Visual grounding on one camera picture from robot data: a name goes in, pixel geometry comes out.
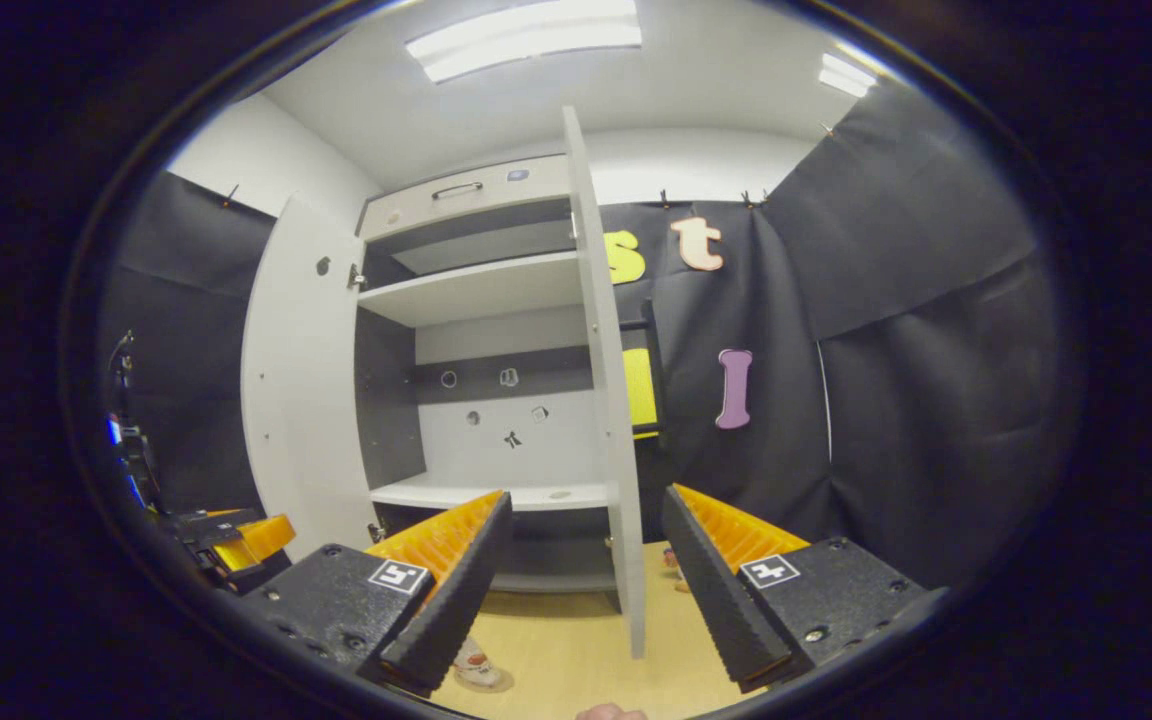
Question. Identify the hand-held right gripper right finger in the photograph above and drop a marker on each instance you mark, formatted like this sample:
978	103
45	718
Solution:
716	600

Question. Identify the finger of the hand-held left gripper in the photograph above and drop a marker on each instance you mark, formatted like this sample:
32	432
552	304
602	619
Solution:
256	540

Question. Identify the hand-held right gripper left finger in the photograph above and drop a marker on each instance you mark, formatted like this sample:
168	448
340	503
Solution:
456	600

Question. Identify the clear plastic bottle red label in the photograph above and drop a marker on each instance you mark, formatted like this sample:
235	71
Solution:
474	660

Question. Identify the round wooden coaster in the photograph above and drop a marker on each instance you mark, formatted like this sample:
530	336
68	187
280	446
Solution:
501	682

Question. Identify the white cabinet door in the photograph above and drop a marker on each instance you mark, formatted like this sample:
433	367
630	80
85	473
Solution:
616	450
306	400

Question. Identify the white grey cabinet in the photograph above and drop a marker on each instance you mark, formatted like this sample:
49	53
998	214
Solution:
476	290

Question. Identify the metal cabinet door hinge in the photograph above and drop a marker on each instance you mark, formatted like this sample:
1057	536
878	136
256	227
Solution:
376	532
356	277

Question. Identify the white cabinet drawer front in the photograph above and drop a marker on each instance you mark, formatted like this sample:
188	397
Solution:
536	190

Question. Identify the blue white panel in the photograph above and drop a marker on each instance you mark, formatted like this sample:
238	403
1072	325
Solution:
114	432

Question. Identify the small white toy figure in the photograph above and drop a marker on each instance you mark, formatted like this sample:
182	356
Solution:
671	560

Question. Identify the black backdrop cloth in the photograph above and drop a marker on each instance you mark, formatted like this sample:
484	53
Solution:
936	400

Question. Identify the small ceiling light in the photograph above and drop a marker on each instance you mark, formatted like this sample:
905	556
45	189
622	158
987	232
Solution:
848	75

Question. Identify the long ceiling light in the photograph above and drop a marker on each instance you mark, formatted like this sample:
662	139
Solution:
526	38

